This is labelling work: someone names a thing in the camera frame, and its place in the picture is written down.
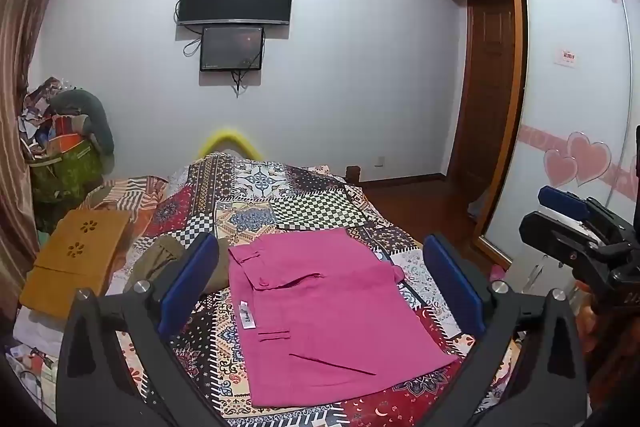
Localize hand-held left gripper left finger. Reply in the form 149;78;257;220
55;232;236;427

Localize striped orange cloth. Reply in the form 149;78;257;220
84;176;170;239

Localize patchwork printed blanket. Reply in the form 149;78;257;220
10;152;521;427

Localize olive green pants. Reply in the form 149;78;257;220
122;234;232;303

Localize person's right hand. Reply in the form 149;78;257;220
574;284;608;335

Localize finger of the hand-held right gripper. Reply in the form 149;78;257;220
538;186;607;224
519;212;601;269

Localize wooden lap table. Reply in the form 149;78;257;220
19;208;132;320

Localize bedside clutter with cables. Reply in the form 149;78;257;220
4;341;62;415

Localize pink pants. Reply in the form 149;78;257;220
227;227;461;408

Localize grey green stuffed cushion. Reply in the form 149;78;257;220
51;89;116;156

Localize white folded cloth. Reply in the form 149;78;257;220
12;306;67;350

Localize pile of colourful clutter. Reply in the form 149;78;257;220
17;77;68;158

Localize brown striped curtain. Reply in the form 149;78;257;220
0;0;79;323

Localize small black wall monitor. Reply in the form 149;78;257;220
199;25;265;73

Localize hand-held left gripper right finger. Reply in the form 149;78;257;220
422;233;588;427

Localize green fabric bag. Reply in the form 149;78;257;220
27;134;107;233

